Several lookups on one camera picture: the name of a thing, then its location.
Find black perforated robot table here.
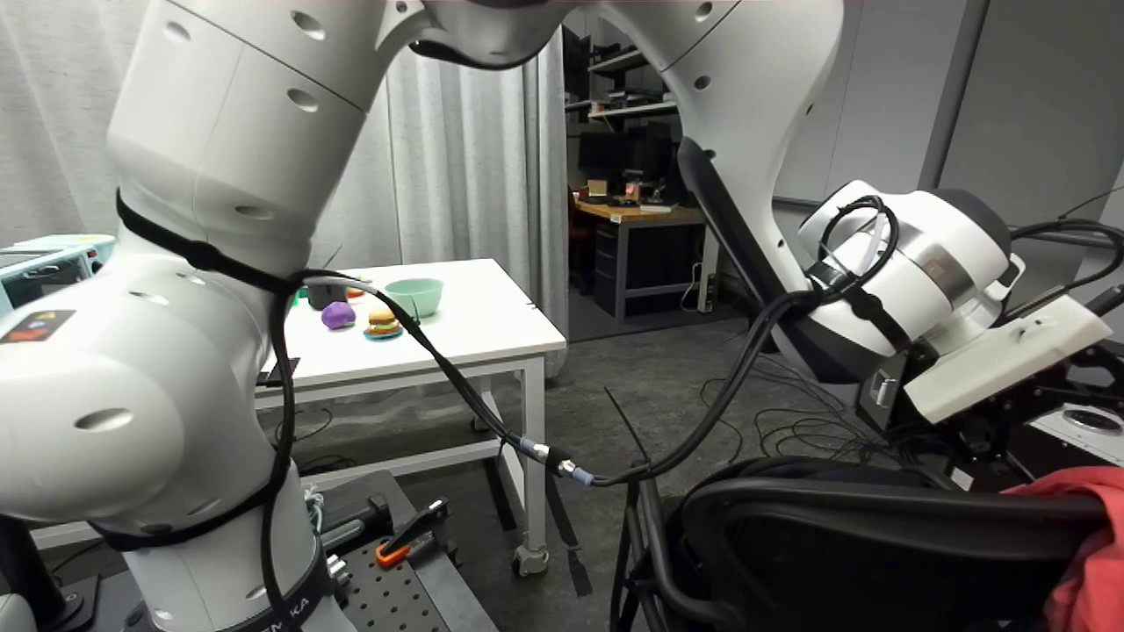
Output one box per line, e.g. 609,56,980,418
317,471,497,632

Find red sweatshirt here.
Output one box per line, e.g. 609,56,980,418
1010,466,1124,632

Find teal bowl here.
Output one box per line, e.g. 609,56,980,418
385,276,441,320

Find black floor cables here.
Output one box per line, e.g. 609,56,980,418
698,347,892,471

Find white curtain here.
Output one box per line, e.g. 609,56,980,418
0,0,569,320

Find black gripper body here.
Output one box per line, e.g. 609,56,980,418
857,347,938,434

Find white table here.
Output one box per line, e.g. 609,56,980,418
283,260,564,577

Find toy burger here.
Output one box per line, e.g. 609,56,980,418
365,310,405,342

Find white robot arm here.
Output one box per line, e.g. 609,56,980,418
0,0,1010,632

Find purple toy fruit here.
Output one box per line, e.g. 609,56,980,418
321,302,353,331

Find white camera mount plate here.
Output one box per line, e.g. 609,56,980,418
906,295,1110,425

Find wooden workbench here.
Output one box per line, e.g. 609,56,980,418
573,200,705,320

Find orange black clamp lower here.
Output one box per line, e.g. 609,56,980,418
321,497,448,567

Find black mesh office chair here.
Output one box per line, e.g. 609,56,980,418
610,457,1106,632

